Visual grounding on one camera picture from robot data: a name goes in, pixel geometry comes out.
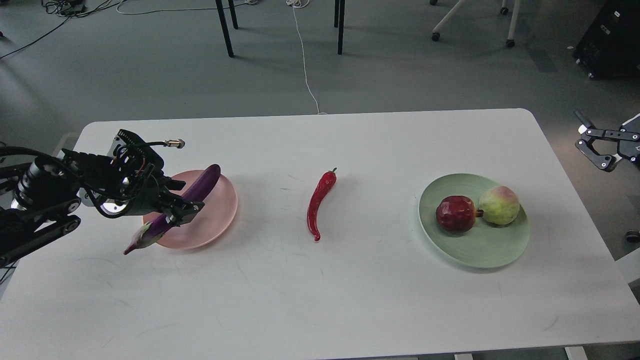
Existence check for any pink plate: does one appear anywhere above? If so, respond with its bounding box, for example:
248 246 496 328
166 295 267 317
157 174 238 249

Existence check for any black table leg left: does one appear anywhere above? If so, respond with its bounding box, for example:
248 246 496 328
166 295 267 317
214 0 239 59

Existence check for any white office chair base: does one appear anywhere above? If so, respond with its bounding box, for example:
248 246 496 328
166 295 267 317
430 0 524 49

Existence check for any black table leg right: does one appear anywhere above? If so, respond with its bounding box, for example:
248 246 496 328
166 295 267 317
333 0 346 55

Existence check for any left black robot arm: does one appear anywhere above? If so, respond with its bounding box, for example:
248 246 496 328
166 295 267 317
0 129 221 267

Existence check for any dark red pomegranate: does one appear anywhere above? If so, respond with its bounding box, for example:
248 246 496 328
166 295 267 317
435 195 484 233

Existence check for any green plate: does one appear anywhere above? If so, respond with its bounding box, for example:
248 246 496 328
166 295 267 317
418 173 531 269

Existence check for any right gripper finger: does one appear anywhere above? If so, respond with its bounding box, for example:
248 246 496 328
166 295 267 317
574 139 623 173
574 110 640 142

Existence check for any black table leg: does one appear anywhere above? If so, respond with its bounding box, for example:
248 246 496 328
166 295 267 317
333 0 346 55
214 0 239 59

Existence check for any red chili pepper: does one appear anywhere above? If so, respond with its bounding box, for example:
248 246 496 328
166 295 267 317
306 167 338 243

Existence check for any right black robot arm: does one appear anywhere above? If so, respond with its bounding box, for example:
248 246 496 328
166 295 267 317
573 110 640 173

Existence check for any white floor cable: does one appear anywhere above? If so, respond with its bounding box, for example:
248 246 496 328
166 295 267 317
286 0 328 116

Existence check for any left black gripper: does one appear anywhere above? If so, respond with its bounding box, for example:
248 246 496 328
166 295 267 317
75 129 205 228

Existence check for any black cable bundle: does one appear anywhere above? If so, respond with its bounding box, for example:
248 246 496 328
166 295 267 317
41 0 121 18

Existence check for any purple eggplant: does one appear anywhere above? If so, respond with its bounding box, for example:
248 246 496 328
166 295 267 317
122 164 222 255

